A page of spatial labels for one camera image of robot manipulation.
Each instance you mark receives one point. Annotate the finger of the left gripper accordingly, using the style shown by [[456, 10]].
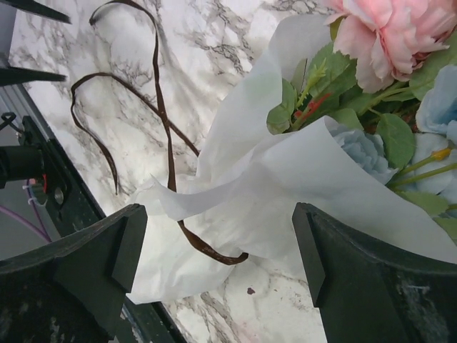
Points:
[[15, 75]]

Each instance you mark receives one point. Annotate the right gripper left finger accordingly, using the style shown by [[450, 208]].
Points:
[[73, 289]]

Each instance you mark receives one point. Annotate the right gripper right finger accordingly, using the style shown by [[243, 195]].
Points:
[[370, 291]]

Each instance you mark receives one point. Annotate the flower bouquet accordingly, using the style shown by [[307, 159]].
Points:
[[249, 181]]

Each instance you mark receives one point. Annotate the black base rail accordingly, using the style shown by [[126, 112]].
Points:
[[52, 182]]

